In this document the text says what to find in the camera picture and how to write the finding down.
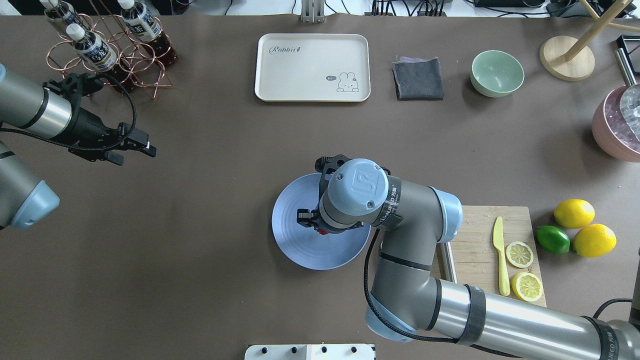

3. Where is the steel ice scoop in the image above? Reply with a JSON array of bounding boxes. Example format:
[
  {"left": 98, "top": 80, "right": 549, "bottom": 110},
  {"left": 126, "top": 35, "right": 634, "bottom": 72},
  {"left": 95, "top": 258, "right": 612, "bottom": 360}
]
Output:
[{"left": 615, "top": 48, "right": 640, "bottom": 137}]

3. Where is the lemon slice lower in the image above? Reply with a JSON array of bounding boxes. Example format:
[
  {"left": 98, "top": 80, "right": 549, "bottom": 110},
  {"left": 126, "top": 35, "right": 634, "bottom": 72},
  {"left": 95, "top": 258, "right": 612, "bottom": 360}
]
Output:
[{"left": 505, "top": 241, "right": 534, "bottom": 269}]

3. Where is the green lime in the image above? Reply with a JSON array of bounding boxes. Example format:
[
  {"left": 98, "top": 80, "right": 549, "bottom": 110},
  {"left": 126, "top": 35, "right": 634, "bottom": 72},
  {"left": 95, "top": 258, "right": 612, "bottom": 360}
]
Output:
[{"left": 535, "top": 225, "right": 571, "bottom": 255}]

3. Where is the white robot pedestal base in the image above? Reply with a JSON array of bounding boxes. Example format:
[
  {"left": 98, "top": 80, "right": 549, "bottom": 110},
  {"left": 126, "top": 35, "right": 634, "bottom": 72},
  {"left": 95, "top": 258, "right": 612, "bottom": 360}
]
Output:
[{"left": 244, "top": 343, "right": 377, "bottom": 360}]

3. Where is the yellow plastic knife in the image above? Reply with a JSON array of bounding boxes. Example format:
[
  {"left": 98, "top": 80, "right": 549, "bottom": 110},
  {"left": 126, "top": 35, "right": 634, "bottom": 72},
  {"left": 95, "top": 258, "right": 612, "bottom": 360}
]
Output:
[{"left": 492, "top": 216, "right": 511, "bottom": 297}]

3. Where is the grey folded cloth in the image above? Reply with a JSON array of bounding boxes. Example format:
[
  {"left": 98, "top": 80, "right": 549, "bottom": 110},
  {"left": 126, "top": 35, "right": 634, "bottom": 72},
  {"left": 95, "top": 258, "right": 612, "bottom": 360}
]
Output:
[{"left": 391, "top": 56, "right": 445, "bottom": 100}]

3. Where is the dark drink bottle lower left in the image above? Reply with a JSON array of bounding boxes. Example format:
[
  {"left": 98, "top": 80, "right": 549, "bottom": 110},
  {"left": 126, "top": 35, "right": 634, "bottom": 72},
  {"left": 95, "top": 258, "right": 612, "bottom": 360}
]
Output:
[{"left": 66, "top": 23, "right": 137, "bottom": 92}]

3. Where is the blue plate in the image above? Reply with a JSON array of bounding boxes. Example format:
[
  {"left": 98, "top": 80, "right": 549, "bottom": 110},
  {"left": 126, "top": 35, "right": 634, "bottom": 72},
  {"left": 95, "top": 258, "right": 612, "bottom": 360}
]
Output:
[{"left": 271, "top": 173, "right": 371, "bottom": 271}]

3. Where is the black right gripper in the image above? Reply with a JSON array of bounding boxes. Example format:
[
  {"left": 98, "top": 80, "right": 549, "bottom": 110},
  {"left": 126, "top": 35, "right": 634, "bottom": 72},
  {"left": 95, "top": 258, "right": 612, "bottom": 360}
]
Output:
[{"left": 296, "top": 154, "right": 364, "bottom": 234}]

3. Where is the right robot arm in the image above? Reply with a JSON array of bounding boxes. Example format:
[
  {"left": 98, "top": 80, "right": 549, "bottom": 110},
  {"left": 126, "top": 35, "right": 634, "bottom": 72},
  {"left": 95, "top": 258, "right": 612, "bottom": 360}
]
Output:
[{"left": 297, "top": 154, "right": 640, "bottom": 360}]

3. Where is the dark drink bottle lower right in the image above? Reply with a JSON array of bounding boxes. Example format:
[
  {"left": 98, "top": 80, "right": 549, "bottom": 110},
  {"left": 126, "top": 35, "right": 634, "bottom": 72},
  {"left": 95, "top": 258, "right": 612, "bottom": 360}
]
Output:
[{"left": 39, "top": 0, "right": 90, "bottom": 38}]

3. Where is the wooden cup tree stand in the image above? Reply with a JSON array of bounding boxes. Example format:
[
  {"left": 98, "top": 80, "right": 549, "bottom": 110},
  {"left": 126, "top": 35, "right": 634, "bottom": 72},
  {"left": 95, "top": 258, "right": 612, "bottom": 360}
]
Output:
[{"left": 539, "top": 0, "right": 640, "bottom": 82}]

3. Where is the yellow lemon lower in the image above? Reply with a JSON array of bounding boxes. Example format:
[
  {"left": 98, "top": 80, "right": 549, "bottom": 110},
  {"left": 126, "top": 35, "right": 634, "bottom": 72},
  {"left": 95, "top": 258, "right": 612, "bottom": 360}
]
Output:
[{"left": 573, "top": 223, "right": 617, "bottom": 258}]

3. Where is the dark drink bottle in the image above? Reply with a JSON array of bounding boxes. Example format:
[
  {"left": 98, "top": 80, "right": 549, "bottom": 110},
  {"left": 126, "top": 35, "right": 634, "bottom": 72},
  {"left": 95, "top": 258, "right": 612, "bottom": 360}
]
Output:
[
  {"left": 39, "top": 0, "right": 90, "bottom": 38},
  {"left": 66, "top": 23, "right": 137, "bottom": 92},
  {"left": 118, "top": 0, "right": 178, "bottom": 68}
]

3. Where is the pink bowl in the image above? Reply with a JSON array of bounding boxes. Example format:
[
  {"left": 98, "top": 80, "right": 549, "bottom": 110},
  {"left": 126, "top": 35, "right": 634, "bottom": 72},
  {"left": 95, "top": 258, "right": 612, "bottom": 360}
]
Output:
[{"left": 591, "top": 85, "right": 640, "bottom": 163}]

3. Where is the lemon half upper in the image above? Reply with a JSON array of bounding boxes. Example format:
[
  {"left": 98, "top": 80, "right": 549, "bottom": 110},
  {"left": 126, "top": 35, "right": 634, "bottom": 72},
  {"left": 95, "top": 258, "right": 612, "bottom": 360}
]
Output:
[{"left": 510, "top": 272, "right": 544, "bottom": 302}]

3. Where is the wooden cutting board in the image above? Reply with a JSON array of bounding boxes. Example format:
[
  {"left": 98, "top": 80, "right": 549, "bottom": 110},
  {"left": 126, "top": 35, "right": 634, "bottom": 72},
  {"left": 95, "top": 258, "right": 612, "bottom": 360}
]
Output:
[{"left": 438, "top": 206, "right": 547, "bottom": 308}]

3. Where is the yellow lemon upper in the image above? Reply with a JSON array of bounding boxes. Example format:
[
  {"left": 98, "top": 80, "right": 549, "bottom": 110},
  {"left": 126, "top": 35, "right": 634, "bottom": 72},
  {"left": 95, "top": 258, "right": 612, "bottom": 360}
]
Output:
[{"left": 553, "top": 198, "right": 595, "bottom": 229}]

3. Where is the copper wire bottle rack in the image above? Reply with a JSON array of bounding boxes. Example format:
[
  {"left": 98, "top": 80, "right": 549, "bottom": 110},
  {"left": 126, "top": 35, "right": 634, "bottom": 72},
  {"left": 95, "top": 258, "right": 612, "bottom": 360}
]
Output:
[{"left": 41, "top": 0, "right": 178, "bottom": 98}]

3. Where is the yellow lemon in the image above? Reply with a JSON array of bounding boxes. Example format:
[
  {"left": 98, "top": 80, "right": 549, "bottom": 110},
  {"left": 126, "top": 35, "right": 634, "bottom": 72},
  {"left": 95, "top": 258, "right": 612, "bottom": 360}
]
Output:
[
  {"left": 553, "top": 198, "right": 595, "bottom": 229},
  {"left": 573, "top": 223, "right": 617, "bottom": 258}
]

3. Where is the mint green bowl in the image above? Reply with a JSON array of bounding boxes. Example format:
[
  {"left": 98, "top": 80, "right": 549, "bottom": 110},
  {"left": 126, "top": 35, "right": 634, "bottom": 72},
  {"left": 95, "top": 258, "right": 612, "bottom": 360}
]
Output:
[{"left": 470, "top": 50, "right": 525, "bottom": 98}]

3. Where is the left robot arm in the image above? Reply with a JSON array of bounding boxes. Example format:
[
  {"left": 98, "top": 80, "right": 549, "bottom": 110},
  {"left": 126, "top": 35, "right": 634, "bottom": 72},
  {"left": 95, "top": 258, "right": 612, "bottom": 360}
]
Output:
[{"left": 0, "top": 66, "right": 157, "bottom": 230}]

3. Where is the dark drink bottle upper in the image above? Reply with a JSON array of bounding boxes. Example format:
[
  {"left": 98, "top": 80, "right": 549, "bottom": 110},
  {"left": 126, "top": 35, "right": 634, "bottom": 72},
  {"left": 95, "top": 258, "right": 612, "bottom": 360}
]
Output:
[{"left": 118, "top": 0, "right": 178, "bottom": 68}]

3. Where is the cream rabbit tray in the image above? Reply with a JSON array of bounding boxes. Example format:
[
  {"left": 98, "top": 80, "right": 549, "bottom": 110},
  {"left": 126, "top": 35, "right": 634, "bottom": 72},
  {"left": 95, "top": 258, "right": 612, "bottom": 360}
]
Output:
[{"left": 254, "top": 33, "right": 371, "bottom": 102}]

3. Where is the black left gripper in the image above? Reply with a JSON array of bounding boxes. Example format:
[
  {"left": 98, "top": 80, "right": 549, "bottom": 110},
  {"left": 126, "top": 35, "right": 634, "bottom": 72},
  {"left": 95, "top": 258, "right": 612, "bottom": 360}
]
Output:
[{"left": 43, "top": 73, "right": 157, "bottom": 166}]

